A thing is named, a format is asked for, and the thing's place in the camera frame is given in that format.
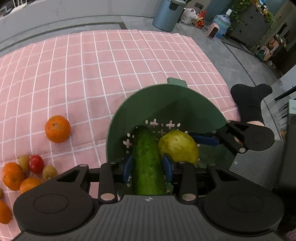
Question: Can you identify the large green-yellow pomelo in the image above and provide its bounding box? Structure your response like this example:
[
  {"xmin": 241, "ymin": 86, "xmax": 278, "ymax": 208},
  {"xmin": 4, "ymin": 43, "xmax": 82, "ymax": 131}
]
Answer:
[{"xmin": 158, "ymin": 130, "xmax": 199, "ymax": 166}]

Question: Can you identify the green cucumber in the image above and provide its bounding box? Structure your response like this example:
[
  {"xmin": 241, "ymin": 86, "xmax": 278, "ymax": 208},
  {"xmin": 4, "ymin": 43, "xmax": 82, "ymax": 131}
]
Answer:
[{"xmin": 131, "ymin": 126, "xmax": 166, "ymax": 195}]

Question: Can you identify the red tomato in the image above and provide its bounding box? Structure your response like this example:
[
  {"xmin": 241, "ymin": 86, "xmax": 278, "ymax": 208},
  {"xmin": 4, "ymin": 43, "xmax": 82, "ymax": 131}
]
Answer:
[{"xmin": 29, "ymin": 155, "xmax": 44, "ymax": 174}]

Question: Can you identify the orange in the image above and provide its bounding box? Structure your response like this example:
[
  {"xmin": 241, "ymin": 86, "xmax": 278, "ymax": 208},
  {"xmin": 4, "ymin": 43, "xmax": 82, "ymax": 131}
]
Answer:
[
  {"xmin": 0, "ymin": 201, "xmax": 12, "ymax": 225},
  {"xmin": 45, "ymin": 115, "xmax": 71, "ymax": 143},
  {"xmin": 19, "ymin": 177, "xmax": 43, "ymax": 194},
  {"xmin": 1, "ymin": 162, "xmax": 25, "ymax": 191}
]

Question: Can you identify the black sock foot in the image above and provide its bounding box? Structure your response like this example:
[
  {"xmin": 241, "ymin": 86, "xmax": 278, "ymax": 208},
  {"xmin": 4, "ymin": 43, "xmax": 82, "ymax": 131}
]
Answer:
[{"xmin": 230, "ymin": 84, "xmax": 273, "ymax": 126}]

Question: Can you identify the green colander bowl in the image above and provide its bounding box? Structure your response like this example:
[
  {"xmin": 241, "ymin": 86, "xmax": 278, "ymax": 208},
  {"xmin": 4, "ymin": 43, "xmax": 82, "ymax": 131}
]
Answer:
[{"xmin": 106, "ymin": 78, "xmax": 227, "ymax": 167}]

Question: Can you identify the pink checkered cloth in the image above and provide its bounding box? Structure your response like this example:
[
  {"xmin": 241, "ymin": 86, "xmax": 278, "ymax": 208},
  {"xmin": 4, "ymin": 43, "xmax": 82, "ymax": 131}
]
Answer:
[{"xmin": 1, "ymin": 30, "xmax": 238, "ymax": 173}]

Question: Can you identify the small pink heater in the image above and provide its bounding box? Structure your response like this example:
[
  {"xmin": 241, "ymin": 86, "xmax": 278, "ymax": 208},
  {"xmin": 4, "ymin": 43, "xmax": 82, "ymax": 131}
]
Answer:
[{"xmin": 206, "ymin": 23, "xmax": 220, "ymax": 39}]

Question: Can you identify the grey drawer cabinet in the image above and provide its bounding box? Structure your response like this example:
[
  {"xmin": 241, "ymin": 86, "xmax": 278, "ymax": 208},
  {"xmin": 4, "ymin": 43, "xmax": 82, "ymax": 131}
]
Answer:
[{"xmin": 230, "ymin": 4, "xmax": 270, "ymax": 47}]

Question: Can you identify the blue water jug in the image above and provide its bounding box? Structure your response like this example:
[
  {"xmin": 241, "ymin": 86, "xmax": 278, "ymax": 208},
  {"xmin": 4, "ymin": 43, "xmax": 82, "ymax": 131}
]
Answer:
[{"xmin": 212, "ymin": 9, "xmax": 232, "ymax": 38}]

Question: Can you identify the white plastic bag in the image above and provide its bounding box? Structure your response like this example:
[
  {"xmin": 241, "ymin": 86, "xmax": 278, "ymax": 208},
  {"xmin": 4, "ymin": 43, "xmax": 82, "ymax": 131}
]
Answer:
[{"xmin": 181, "ymin": 8, "xmax": 197, "ymax": 25}]

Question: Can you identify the blue-grey trash bin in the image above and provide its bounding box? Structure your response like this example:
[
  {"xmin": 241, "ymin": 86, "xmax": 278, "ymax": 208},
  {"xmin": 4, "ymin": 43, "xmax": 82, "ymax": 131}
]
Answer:
[{"xmin": 152, "ymin": 0, "xmax": 186, "ymax": 32}]

